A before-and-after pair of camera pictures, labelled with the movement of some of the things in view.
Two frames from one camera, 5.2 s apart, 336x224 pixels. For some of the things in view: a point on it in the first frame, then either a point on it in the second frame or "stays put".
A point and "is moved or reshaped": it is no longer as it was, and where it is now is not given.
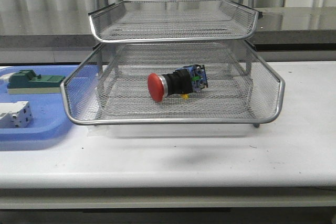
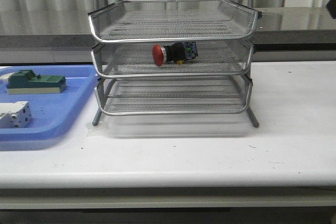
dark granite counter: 282,29 stays put
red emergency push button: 182,82 → 177,52
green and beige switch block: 26,82 stays put
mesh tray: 154,20 stays put
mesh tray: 109,85 is moved or reshaped
